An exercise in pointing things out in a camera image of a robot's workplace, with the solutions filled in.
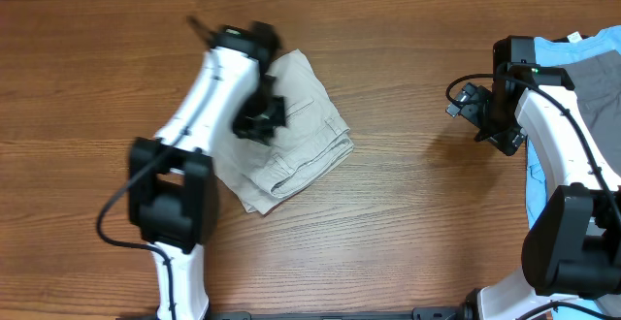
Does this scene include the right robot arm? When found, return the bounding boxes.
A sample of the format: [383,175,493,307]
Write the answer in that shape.
[445,27,620,319]

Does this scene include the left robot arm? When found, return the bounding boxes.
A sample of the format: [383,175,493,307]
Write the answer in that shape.
[128,16,286,319]

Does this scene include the beige shorts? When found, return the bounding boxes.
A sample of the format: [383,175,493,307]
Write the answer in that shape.
[213,49,354,214]

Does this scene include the grey shorts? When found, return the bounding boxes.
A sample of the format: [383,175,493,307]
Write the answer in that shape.
[557,50,621,320]

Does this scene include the light blue t-shirt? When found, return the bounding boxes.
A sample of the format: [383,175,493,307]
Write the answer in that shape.
[526,25,620,320]

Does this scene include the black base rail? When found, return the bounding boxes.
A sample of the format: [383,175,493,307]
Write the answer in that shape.
[203,305,478,320]

